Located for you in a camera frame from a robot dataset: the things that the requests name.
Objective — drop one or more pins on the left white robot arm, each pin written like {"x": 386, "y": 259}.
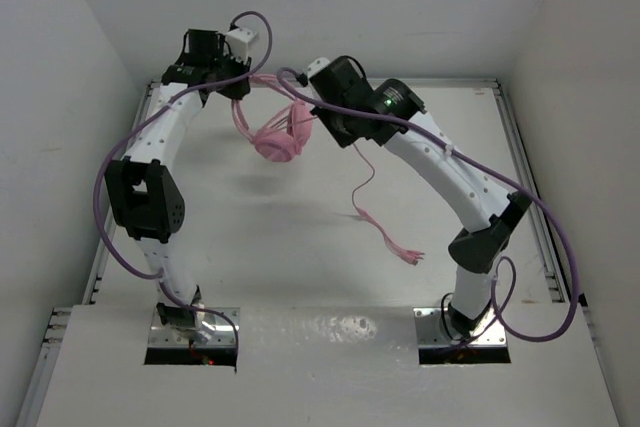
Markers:
{"x": 145, "y": 199}

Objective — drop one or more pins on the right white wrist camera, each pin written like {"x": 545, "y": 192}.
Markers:
{"x": 316, "y": 66}

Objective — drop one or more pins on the pink headphones with cable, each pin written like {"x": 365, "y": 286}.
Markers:
{"x": 283, "y": 137}

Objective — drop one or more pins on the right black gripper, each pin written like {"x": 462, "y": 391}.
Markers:
{"x": 342, "y": 137}

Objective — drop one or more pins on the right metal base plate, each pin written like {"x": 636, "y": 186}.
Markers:
{"x": 431, "y": 333}

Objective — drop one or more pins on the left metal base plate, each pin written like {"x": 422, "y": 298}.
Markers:
{"x": 212, "y": 332}

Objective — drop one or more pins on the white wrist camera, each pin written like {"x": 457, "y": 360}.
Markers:
{"x": 240, "y": 40}
{"x": 316, "y": 66}

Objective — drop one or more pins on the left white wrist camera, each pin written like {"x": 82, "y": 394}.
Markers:
{"x": 240, "y": 40}

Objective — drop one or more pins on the white front cover board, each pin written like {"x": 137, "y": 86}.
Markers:
{"x": 317, "y": 367}

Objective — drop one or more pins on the metal base plate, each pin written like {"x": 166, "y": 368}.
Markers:
{"x": 431, "y": 333}
{"x": 212, "y": 332}

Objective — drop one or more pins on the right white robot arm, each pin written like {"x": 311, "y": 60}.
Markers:
{"x": 393, "y": 116}

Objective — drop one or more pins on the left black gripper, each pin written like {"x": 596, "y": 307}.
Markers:
{"x": 240, "y": 66}

